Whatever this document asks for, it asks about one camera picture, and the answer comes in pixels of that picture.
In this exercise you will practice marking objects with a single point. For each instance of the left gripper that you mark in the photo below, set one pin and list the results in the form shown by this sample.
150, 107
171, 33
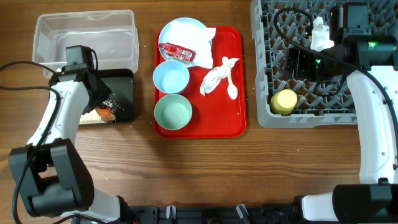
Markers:
105, 91

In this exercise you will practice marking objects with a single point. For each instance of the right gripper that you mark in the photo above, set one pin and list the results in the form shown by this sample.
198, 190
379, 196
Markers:
300, 72

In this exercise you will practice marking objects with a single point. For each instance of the white rice pile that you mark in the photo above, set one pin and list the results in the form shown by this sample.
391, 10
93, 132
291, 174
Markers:
93, 118

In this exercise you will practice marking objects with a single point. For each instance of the orange carrot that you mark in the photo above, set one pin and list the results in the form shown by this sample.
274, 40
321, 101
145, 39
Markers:
105, 114

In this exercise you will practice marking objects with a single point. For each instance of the light blue bowl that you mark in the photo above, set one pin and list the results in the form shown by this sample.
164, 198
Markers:
171, 77

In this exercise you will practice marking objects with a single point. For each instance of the yellow plastic cup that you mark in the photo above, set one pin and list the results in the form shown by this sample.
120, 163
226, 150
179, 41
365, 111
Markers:
283, 102

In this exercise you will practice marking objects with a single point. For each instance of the red snack wrapper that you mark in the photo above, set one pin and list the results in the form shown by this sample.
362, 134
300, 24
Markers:
176, 51

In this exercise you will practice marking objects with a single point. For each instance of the mint green bowl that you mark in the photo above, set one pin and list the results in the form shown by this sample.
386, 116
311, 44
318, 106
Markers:
173, 112

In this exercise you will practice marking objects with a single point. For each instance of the white tissue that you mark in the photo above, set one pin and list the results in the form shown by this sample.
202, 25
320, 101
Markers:
212, 80

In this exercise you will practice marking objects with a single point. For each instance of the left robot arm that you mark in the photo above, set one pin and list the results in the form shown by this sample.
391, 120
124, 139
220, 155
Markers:
51, 178

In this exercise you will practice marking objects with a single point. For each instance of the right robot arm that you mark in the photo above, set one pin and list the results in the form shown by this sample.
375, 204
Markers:
368, 64

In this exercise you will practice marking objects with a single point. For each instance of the grey dishwasher rack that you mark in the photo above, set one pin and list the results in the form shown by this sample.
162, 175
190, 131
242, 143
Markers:
311, 110

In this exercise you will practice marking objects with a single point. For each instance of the clear plastic bin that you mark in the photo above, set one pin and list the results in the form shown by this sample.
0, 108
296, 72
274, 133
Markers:
111, 34

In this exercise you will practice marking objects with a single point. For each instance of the black plastic tray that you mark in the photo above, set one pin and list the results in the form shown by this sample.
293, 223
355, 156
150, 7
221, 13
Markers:
121, 84

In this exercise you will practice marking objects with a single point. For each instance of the light blue plate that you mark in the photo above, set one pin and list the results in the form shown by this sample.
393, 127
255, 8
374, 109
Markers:
164, 35

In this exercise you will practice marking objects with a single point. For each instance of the white paper napkin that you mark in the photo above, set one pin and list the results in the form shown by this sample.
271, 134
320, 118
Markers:
194, 38

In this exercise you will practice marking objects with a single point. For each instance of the white plastic spoon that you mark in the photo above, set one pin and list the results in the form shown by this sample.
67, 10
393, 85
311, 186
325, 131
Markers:
229, 64

